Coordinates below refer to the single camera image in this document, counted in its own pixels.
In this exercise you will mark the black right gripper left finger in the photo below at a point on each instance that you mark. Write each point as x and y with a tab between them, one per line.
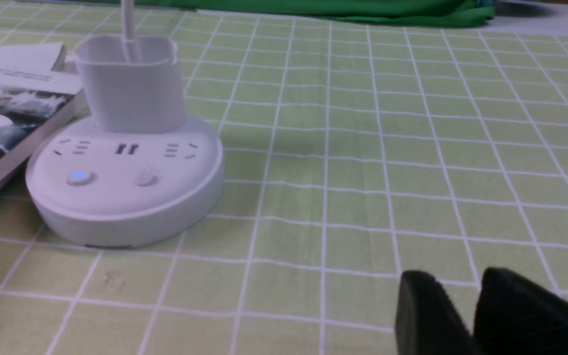
427	322

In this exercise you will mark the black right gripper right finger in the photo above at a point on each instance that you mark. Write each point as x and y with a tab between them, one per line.
515	316

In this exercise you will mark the white desk lamp with sockets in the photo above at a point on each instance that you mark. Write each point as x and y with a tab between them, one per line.
138	169

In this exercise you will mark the green checkered tablecloth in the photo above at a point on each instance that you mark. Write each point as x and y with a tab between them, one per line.
352	153

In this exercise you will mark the green backdrop cloth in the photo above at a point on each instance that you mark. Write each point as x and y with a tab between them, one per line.
409	13

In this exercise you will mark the middle white book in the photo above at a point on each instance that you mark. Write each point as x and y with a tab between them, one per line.
37	66

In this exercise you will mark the self-driving textbook top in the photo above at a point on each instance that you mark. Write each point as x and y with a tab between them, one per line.
29	114

